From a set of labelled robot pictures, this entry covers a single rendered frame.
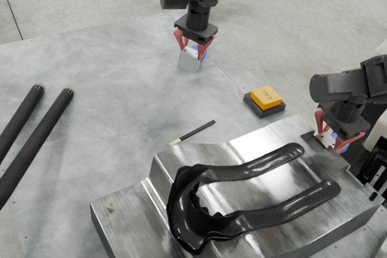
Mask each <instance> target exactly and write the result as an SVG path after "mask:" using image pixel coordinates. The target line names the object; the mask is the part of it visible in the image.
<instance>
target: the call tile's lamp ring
mask: <svg viewBox="0 0 387 258"><path fill-rule="evenodd" d="M249 94H250V92H249V93H246V94H245V95H246V96H247V97H248V98H249V99H250V100H251V102H253V103H254V104H255V106H256V107H257V108H258V109H259V110H260V111H261V112H262V113H264V112H267V111H270V110H273V109H275V108H279V107H282V106H284V105H286V104H285V103H284V102H283V101H282V102H281V103H282V104H280V105H277V106H274V107H272V108H268V109H265V110H262V109H261V108H260V107H259V106H258V105H257V104H256V103H255V101H254V100H253V99H252V98H251V97H250V96H249Z"/></svg>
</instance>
